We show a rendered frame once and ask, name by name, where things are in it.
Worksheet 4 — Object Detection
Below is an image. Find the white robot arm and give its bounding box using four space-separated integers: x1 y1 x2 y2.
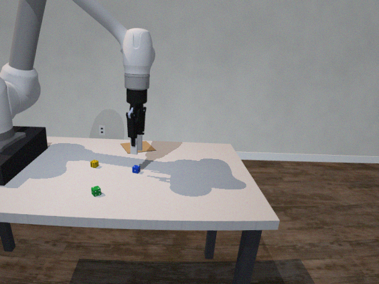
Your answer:
0 0 155 152

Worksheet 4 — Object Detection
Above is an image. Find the yellow die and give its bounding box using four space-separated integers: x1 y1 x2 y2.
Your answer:
90 160 99 168

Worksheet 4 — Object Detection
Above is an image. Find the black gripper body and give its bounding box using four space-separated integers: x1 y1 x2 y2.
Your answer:
127 89 147 118

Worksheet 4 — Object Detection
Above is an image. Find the green die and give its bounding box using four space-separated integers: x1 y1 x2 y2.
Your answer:
91 186 101 196

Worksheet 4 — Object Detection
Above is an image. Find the tan flat mat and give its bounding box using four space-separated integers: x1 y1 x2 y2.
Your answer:
121 141 156 154

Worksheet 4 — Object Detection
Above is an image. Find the blue die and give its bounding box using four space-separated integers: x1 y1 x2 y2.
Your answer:
132 165 140 173

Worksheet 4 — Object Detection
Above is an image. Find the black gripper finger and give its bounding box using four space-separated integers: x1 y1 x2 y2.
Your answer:
126 108 141 155
137 107 146 151

